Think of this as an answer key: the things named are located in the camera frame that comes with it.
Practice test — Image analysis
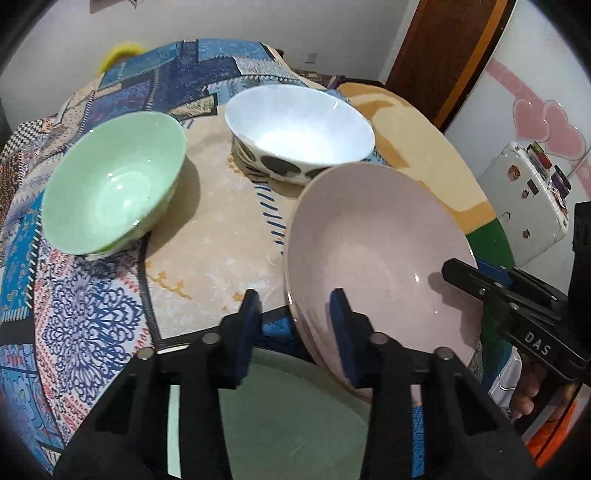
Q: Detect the person's right hand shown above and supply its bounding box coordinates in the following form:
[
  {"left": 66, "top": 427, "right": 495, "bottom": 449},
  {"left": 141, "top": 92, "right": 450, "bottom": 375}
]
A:
[{"left": 510, "top": 357, "right": 556, "bottom": 419}]

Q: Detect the patchwork printed blanket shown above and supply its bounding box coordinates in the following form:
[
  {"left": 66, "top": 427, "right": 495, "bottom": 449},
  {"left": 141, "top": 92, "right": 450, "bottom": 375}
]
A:
[{"left": 0, "top": 39, "right": 485, "bottom": 480}]

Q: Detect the pink bowl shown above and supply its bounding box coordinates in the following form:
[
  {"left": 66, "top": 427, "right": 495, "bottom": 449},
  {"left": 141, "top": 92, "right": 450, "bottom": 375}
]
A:
[{"left": 283, "top": 162, "right": 478, "bottom": 402}]

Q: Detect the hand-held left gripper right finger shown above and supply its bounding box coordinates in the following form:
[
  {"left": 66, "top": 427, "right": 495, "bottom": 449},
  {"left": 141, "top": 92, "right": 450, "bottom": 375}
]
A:
[{"left": 329, "top": 288, "right": 539, "bottom": 480}]

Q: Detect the orange garment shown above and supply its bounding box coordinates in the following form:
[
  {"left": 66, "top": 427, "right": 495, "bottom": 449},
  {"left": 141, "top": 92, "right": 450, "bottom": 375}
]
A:
[{"left": 525, "top": 399, "right": 580, "bottom": 468}]

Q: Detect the yellow curved foam tube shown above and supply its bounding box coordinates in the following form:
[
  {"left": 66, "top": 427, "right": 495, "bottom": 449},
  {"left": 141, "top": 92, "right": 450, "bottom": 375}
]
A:
[{"left": 97, "top": 42, "right": 147, "bottom": 73}]

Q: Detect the green plate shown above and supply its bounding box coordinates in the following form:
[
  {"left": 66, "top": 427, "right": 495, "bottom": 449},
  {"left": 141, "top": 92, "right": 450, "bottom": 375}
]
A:
[{"left": 166, "top": 346, "right": 373, "bottom": 480}]

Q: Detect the wooden door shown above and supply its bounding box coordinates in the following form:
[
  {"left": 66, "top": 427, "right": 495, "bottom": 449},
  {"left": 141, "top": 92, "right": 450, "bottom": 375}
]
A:
[{"left": 383, "top": 0, "right": 515, "bottom": 134}]

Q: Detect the white printed cloth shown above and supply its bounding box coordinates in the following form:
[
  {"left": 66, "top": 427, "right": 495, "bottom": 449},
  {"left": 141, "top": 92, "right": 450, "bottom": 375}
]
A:
[{"left": 487, "top": 346, "right": 525, "bottom": 418}]

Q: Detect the white bowl with black spots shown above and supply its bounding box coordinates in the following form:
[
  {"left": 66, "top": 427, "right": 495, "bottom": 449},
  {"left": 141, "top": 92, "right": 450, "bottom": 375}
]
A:
[{"left": 224, "top": 84, "right": 376, "bottom": 186}]

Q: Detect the white case with stickers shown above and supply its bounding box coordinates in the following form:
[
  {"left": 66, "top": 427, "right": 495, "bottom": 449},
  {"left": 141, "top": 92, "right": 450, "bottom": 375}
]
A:
[{"left": 477, "top": 141, "right": 574, "bottom": 267}]

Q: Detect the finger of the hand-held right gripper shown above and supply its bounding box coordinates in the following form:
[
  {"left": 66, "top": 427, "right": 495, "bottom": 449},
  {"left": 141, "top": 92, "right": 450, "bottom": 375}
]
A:
[
  {"left": 442, "top": 258, "right": 509, "bottom": 309},
  {"left": 475, "top": 259, "right": 555, "bottom": 296}
]

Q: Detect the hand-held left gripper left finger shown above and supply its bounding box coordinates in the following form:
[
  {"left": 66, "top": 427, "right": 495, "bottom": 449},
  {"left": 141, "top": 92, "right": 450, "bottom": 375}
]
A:
[{"left": 54, "top": 289, "right": 264, "bottom": 480}]

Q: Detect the green bowl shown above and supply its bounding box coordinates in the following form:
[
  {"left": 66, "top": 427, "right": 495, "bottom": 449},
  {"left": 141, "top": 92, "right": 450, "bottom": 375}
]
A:
[{"left": 41, "top": 111, "right": 187, "bottom": 256}]

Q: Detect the white heart-print wardrobe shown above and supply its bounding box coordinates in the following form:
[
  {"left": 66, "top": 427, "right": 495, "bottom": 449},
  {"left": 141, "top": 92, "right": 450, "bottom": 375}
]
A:
[{"left": 443, "top": 0, "right": 591, "bottom": 268}]

